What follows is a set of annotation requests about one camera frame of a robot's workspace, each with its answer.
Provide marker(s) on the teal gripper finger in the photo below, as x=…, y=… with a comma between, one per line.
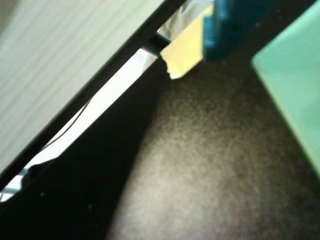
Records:
x=225, y=30

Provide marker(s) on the light green arch block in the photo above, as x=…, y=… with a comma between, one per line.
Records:
x=295, y=75

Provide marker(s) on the yellow masking tape piece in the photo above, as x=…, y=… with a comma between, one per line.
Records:
x=185, y=50

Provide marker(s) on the black table frame bar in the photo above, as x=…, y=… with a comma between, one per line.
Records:
x=75, y=105

